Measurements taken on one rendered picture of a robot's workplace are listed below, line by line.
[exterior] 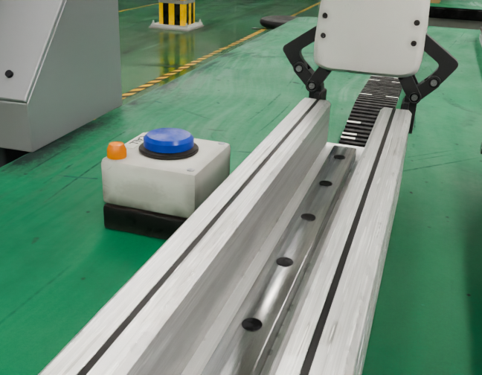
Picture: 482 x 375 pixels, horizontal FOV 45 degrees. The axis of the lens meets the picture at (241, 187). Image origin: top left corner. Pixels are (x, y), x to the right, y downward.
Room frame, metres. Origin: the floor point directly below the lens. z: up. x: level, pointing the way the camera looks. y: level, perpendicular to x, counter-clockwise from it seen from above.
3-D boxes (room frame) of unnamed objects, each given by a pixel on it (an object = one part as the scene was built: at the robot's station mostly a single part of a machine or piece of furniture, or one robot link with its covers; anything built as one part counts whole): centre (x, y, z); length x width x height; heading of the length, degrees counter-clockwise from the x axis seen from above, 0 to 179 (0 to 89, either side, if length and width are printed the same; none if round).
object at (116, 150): (0.42, 0.10, 0.85); 0.01 x 0.01 x 0.01
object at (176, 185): (0.44, 0.05, 0.81); 0.10 x 0.08 x 0.06; 73
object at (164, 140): (0.44, 0.06, 0.84); 0.04 x 0.04 x 0.02
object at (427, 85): (0.55, -0.17, 0.85); 0.03 x 0.03 x 0.07; 73
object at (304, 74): (0.58, -0.06, 0.85); 0.03 x 0.03 x 0.07; 73
